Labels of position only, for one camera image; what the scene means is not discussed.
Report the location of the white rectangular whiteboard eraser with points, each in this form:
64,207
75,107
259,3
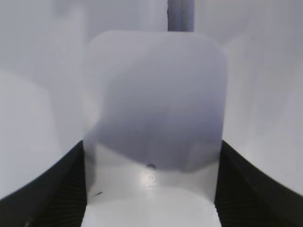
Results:
153,110

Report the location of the white whiteboard with grey frame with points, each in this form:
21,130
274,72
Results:
43,45

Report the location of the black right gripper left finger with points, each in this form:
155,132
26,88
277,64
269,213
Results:
57,198

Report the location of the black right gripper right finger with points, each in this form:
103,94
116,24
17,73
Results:
247,197

